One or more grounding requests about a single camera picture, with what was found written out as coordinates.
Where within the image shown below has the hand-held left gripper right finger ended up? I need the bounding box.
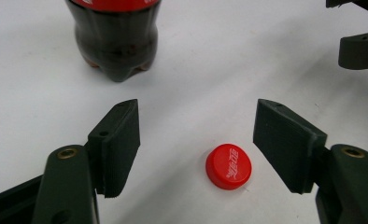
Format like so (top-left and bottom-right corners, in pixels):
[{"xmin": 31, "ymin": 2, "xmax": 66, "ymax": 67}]
[{"xmin": 252, "ymin": 98, "xmax": 368, "ymax": 224}]

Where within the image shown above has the cola bottle with red label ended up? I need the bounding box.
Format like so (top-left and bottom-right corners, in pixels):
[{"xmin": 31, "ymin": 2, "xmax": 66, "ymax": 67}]
[{"xmin": 64, "ymin": 0, "xmax": 162, "ymax": 84}]

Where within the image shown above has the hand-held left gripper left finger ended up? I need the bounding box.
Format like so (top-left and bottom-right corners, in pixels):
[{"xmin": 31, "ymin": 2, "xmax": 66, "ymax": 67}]
[{"xmin": 32, "ymin": 98, "xmax": 142, "ymax": 224}]

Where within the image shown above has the red bottle cap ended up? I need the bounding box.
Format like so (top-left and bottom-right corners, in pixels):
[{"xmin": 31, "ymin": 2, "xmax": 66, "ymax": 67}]
[{"xmin": 205, "ymin": 143, "xmax": 253, "ymax": 191}]

